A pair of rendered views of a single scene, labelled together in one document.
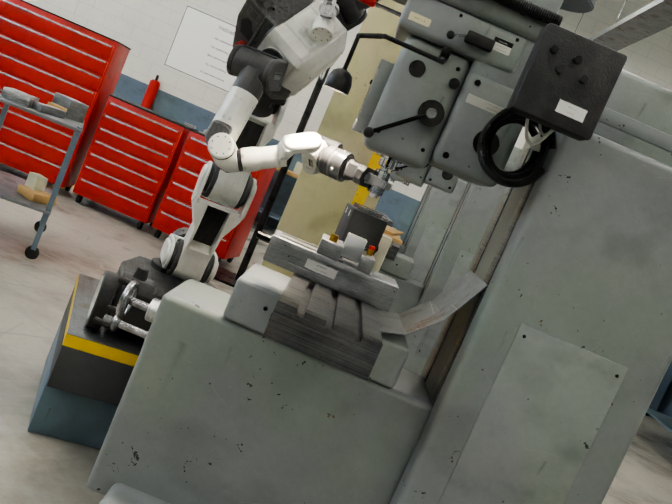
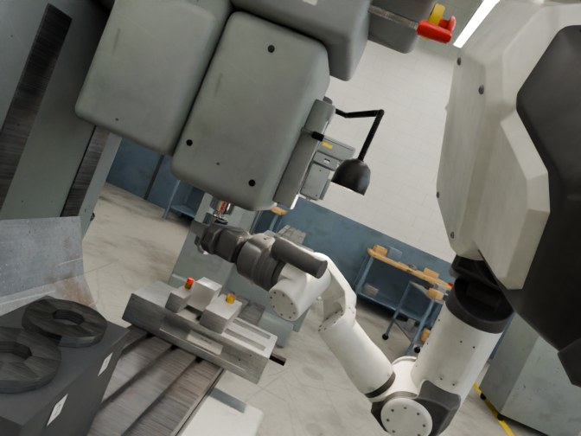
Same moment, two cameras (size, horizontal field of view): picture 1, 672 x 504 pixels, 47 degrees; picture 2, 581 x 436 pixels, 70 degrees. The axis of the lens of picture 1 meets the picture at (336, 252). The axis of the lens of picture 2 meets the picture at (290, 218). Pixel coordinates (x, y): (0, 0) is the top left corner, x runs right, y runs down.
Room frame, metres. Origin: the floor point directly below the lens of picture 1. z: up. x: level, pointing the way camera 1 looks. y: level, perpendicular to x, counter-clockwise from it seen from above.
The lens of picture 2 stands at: (2.99, 0.20, 1.39)
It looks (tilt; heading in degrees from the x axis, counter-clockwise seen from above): 5 degrees down; 187
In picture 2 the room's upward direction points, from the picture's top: 24 degrees clockwise
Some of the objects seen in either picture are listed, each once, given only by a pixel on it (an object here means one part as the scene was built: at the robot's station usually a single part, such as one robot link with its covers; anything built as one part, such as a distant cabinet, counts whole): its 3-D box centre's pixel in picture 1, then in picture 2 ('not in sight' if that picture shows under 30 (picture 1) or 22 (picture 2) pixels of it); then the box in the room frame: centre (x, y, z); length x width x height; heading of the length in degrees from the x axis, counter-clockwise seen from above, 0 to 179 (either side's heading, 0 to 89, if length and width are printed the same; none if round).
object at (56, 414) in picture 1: (143, 374); not in sight; (2.88, 0.50, 0.20); 0.78 x 0.68 x 0.40; 19
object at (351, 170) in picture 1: (351, 171); (244, 252); (2.22, 0.05, 1.23); 0.13 x 0.12 x 0.10; 158
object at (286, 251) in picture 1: (334, 263); (207, 321); (2.01, -0.01, 0.99); 0.35 x 0.15 x 0.11; 92
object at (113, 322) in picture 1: (128, 327); not in sight; (2.32, 0.50, 0.52); 0.22 x 0.06 x 0.06; 91
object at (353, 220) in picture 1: (356, 235); (10, 415); (2.59, -0.04, 1.04); 0.22 x 0.12 x 0.20; 8
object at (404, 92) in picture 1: (414, 105); (255, 120); (2.19, -0.04, 1.47); 0.21 x 0.19 x 0.32; 1
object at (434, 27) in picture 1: (457, 39); (281, 10); (2.19, -0.08, 1.68); 0.34 x 0.24 x 0.10; 91
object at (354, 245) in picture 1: (353, 247); (205, 294); (2.02, -0.04, 1.05); 0.06 x 0.05 x 0.06; 2
